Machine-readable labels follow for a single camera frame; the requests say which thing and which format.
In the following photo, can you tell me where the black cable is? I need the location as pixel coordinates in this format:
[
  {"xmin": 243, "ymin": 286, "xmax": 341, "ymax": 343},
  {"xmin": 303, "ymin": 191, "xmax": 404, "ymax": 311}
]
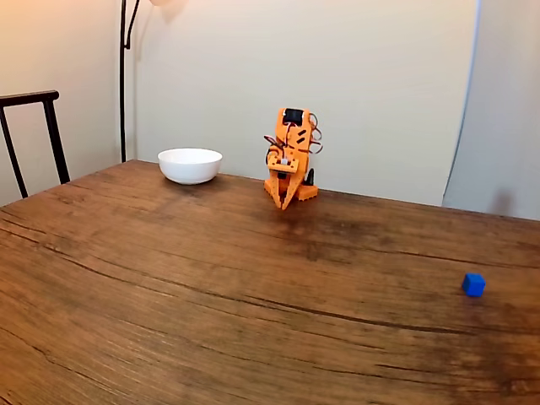
[{"xmin": 263, "ymin": 133, "xmax": 284, "ymax": 156}]

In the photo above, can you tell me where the black chair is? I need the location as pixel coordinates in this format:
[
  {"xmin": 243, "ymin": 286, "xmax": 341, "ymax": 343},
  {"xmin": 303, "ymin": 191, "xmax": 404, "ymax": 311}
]
[{"xmin": 0, "ymin": 89, "xmax": 72, "ymax": 200}]

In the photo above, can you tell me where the black floor lamp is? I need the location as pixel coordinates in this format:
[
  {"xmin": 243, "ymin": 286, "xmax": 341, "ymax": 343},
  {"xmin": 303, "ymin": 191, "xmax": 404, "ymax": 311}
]
[{"xmin": 119, "ymin": 0, "xmax": 189, "ymax": 164}]

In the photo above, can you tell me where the white bowl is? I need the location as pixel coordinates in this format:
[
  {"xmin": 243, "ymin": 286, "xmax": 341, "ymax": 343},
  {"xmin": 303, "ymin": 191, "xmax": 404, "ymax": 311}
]
[{"xmin": 157, "ymin": 147, "xmax": 224, "ymax": 186}]

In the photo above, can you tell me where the blue cube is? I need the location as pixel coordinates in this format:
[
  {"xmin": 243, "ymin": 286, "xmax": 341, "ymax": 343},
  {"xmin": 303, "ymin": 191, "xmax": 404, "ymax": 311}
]
[{"xmin": 461, "ymin": 273, "xmax": 487, "ymax": 299}]

